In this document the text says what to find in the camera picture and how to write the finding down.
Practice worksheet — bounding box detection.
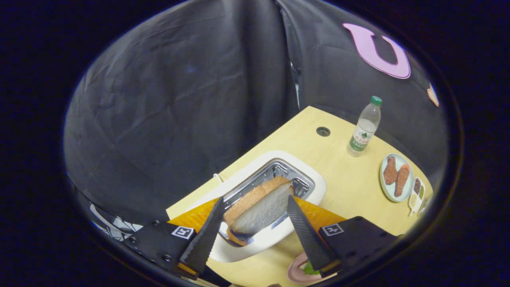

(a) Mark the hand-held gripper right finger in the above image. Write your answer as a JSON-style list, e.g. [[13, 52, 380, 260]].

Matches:
[[287, 195, 399, 277]]

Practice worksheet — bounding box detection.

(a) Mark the plain bread slice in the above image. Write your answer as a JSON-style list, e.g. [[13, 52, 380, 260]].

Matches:
[[222, 175, 295, 244]]

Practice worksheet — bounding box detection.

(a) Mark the white divided seed dish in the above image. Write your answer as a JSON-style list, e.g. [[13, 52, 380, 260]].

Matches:
[[408, 177, 426, 216]]

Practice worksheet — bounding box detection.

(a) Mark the pink plate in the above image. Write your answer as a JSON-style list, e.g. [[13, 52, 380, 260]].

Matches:
[[287, 251, 339, 284]]

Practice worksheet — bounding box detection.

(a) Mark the clear glass holder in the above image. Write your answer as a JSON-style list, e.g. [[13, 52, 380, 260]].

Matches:
[[418, 193, 435, 217]]

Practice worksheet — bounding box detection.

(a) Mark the clear plastic water bottle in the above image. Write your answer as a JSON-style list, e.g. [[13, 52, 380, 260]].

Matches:
[[347, 96, 383, 157]]

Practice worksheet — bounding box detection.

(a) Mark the white toaster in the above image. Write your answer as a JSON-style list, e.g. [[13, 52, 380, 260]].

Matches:
[[185, 150, 327, 263]]

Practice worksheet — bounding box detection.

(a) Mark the light green plate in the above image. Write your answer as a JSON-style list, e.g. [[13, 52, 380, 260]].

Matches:
[[379, 153, 415, 203]]

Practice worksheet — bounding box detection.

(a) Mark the brown meat patty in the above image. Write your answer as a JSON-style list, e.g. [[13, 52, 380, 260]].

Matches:
[[383, 156, 398, 185], [394, 163, 411, 198]]

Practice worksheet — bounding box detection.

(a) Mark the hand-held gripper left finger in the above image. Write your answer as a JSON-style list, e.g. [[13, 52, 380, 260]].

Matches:
[[124, 196, 226, 279]]

